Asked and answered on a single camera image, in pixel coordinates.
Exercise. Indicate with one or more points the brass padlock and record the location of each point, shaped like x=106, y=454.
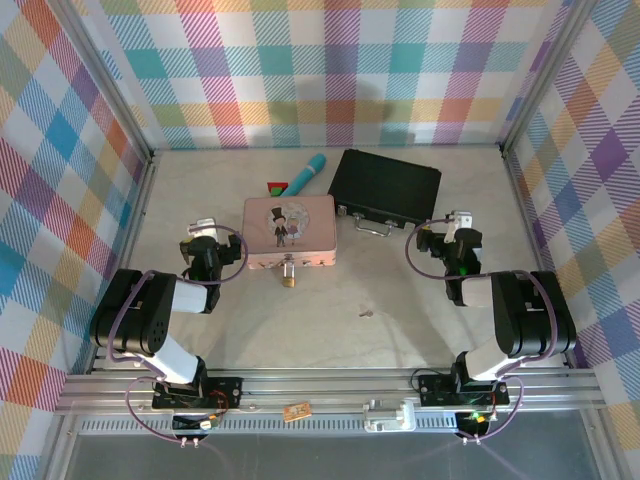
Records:
x=288, y=282

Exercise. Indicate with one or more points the pink cartoon tin box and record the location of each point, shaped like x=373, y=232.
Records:
x=310, y=225

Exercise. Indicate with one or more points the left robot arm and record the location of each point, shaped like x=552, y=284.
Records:
x=125, y=320

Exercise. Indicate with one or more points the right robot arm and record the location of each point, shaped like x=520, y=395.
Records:
x=535, y=320

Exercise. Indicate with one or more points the red green triangle block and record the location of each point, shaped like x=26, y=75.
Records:
x=275, y=189

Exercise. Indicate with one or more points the teal cylinder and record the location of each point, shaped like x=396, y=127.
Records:
x=307, y=172

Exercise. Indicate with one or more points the small orange tag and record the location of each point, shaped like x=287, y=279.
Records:
x=297, y=411

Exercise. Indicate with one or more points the black connector box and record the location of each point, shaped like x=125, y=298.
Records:
x=470, y=425
x=187, y=425

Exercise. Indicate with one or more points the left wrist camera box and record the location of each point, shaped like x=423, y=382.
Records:
x=202, y=226

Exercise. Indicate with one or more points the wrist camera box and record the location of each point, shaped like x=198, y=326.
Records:
x=202, y=226
x=462, y=220

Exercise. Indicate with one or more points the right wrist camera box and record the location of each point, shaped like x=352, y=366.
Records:
x=462, y=220

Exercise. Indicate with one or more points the aluminium side rail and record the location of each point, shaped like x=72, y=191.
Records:
x=536, y=260
x=127, y=250

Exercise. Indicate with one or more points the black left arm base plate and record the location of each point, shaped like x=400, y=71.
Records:
x=225, y=390

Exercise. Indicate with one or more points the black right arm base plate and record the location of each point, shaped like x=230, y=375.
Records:
x=432, y=390

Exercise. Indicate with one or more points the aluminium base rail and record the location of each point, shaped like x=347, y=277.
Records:
x=325, y=387

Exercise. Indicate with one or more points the white metal bracket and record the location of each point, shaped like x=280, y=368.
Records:
x=387, y=420

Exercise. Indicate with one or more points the aluminium frame post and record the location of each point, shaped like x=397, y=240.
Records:
x=545, y=75
x=110, y=85

